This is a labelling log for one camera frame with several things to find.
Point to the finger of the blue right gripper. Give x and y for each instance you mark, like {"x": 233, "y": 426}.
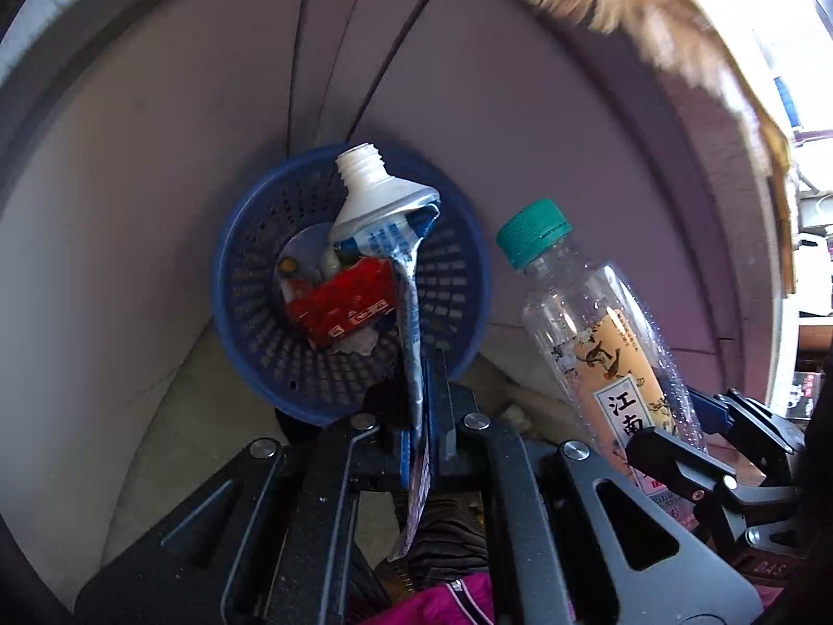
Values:
{"x": 714, "y": 412}

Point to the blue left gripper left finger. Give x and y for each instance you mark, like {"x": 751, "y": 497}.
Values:
{"x": 404, "y": 458}

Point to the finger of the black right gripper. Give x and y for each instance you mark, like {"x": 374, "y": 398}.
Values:
{"x": 687, "y": 471}

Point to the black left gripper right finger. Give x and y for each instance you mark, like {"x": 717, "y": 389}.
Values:
{"x": 439, "y": 411}

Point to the clear plastic bottle teal cap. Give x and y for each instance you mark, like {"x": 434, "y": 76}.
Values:
{"x": 604, "y": 350}

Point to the white tissue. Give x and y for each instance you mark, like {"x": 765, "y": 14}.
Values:
{"x": 361, "y": 342}

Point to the red white snack box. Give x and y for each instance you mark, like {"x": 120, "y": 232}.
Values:
{"x": 350, "y": 301}

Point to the squeezed toothpaste tube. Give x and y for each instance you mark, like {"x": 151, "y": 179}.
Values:
{"x": 387, "y": 218}

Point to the blue plastic trash basket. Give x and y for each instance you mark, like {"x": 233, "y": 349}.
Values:
{"x": 313, "y": 348}

